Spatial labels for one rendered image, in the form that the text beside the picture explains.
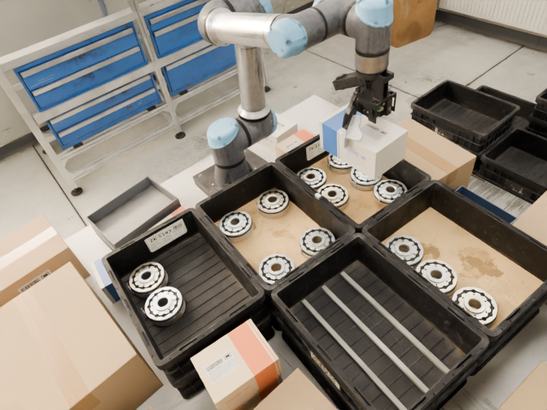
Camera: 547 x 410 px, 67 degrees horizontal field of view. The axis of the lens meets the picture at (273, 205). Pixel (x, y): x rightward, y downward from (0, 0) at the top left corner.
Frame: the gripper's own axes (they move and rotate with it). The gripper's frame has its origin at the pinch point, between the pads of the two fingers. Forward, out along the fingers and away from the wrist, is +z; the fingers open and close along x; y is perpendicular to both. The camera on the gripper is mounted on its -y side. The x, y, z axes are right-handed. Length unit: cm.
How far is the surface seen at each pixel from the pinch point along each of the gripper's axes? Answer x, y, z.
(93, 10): 17, -282, 39
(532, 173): 101, 15, 73
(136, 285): -67, -21, 25
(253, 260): -37.1, -6.6, 28.1
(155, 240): -56, -29, 22
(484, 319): -9, 47, 25
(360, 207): -0.4, 0.9, 28.0
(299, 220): -17.3, -8.5, 28.1
